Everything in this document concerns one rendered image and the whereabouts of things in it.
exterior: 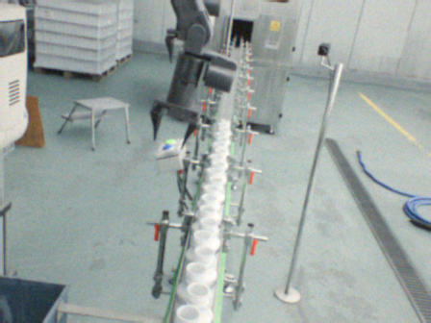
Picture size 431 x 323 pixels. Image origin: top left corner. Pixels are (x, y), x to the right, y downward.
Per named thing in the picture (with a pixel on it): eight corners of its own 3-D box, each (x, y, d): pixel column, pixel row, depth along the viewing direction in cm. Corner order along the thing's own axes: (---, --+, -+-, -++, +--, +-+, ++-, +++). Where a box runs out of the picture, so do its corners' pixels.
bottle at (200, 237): (181, 292, 100) (190, 225, 94) (209, 298, 100) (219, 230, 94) (176, 310, 95) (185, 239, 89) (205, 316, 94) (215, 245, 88)
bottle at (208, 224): (205, 300, 99) (215, 232, 93) (181, 289, 101) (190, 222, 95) (217, 285, 104) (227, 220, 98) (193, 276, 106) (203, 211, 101)
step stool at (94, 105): (94, 127, 520) (96, 90, 506) (130, 143, 485) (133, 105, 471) (56, 133, 486) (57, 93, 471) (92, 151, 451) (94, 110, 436)
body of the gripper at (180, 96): (198, 121, 99) (207, 88, 96) (152, 107, 99) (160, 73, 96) (200, 113, 105) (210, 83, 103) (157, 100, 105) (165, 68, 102)
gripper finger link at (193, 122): (189, 156, 102) (200, 116, 98) (158, 146, 101) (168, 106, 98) (192, 146, 108) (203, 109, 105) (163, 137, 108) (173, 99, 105)
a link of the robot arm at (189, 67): (182, 45, 100) (178, 48, 94) (213, 55, 100) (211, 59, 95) (173, 77, 102) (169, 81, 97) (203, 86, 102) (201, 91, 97)
